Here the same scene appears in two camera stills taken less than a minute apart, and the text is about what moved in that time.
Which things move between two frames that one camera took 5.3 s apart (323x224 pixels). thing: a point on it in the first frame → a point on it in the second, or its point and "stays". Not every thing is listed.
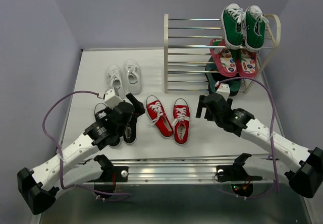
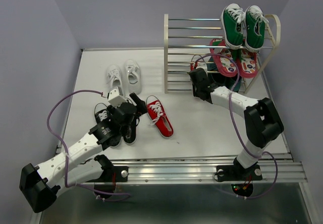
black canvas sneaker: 129,135 stays
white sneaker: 113,77 stays
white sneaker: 133,77 stays
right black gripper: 201,105 → 194,90
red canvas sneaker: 158,116 stays
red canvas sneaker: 181,120 → 192,66
